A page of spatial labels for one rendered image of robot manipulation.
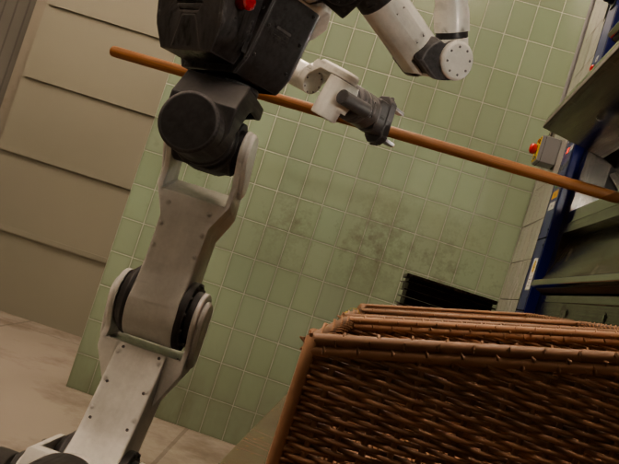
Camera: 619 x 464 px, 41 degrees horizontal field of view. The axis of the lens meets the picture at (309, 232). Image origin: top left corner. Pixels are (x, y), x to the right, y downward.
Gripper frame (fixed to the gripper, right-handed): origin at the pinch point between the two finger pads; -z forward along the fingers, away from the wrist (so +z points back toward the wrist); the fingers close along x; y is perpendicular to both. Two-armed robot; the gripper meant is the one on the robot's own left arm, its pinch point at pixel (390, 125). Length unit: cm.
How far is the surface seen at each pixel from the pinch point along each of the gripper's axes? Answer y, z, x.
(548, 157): -12, -110, -24
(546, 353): 99, 98, 41
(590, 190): 39, -37, 0
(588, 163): 23, -67, -14
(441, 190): -59, -120, -7
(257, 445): 68, 92, 61
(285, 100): -27.9, 10.6, 0.0
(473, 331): 68, 54, 42
